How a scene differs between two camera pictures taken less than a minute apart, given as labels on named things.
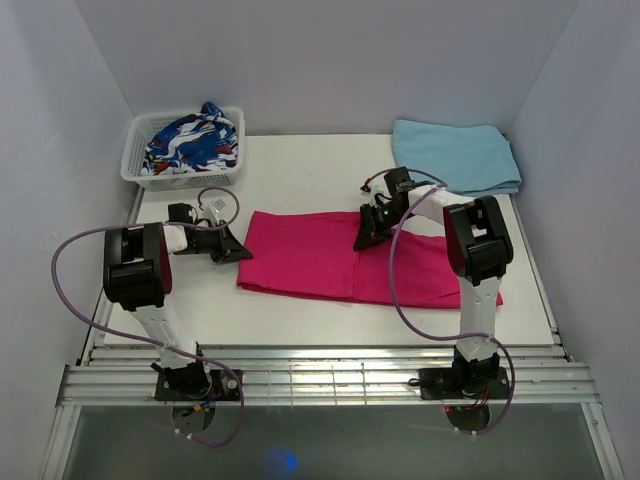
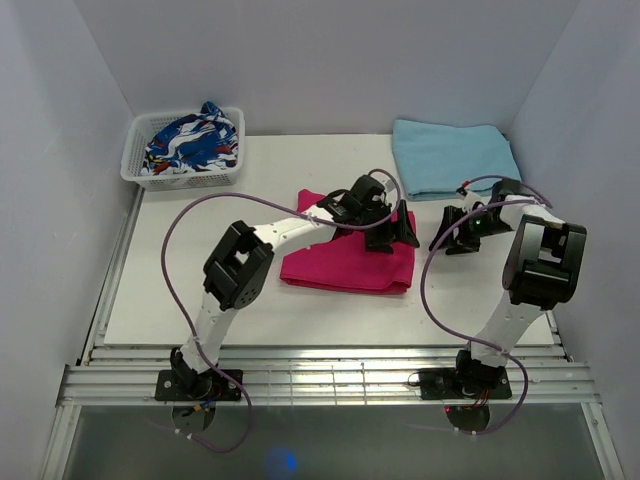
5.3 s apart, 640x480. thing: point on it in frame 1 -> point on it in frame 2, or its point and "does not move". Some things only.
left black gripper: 229,249 -> 397,231
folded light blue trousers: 469,159 does not move
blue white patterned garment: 198,142 does not move
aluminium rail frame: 107,375 does not move
